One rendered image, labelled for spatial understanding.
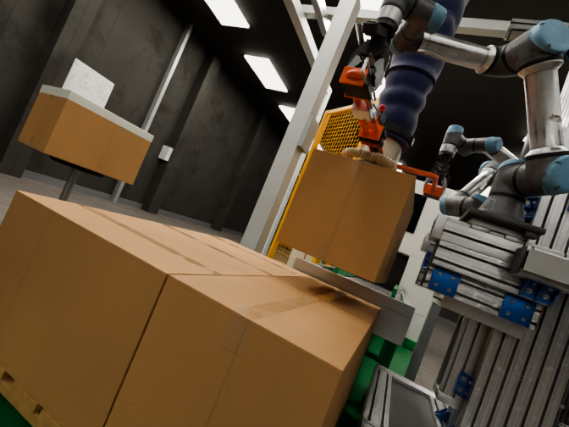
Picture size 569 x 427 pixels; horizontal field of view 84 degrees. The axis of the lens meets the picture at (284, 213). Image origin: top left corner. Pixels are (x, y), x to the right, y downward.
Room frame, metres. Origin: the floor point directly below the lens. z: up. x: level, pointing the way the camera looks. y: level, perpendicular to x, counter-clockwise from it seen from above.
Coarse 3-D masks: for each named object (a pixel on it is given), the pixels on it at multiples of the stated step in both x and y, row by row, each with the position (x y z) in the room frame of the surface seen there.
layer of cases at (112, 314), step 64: (0, 256) 0.88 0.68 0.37; (64, 256) 0.79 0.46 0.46; (128, 256) 0.72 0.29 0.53; (192, 256) 0.98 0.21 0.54; (256, 256) 1.68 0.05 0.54; (0, 320) 0.84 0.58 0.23; (64, 320) 0.76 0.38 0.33; (128, 320) 0.69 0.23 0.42; (192, 320) 0.64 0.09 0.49; (256, 320) 0.60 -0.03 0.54; (320, 320) 0.81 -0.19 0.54; (64, 384) 0.73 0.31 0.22; (128, 384) 0.67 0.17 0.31; (192, 384) 0.62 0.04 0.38; (256, 384) 0.57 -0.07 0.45; (320, 384) 0.53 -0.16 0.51
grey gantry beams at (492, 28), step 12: (288, 0) 3.34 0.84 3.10; (288, 12) 3.52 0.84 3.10; (300, 12) 3.52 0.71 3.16; (312, 12) 3.55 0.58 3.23; (360, 12) 3.33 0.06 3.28; (372, 12) 3.28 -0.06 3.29; (300, 24) 3.64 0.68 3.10; (468, 24) 2.90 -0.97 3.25; (480, 24) 2.87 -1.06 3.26; (492, 24) 2.83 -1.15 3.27; (504, 24) 2.79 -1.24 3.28; (300, 36) 3.88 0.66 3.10; (492, 36) 2.90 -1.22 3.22; (312, 48) 4.08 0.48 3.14; (312, 60) 4.29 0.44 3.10
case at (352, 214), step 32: (320, 160) 1.22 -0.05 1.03; (352, 160) 1.17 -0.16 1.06; (320, 192) 1.20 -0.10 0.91; (352, 192) 1.15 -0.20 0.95; (384, 192) 1.10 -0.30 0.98; (288, 224) 1.23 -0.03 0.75; (320, 224) 1.18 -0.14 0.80; (352, 224) 1.13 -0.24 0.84; (384, 224) 1.09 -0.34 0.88; (320, 256) 1.16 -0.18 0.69; (352, 256) 1.11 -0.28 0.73; (384, 256) 1.08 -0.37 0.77
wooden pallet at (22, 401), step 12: (0, 372) 0.81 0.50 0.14; (0, 384) 0.80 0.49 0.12; (12, 384) 0.79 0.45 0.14; (12, 396) 0.78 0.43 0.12; (24, 396) 0.77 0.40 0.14; (24, 408) 0.76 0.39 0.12; (36, 408) 0.75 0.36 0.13; (36, 420) 0.74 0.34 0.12; (48, 420) 0.73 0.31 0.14; (336, 420) 1.20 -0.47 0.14
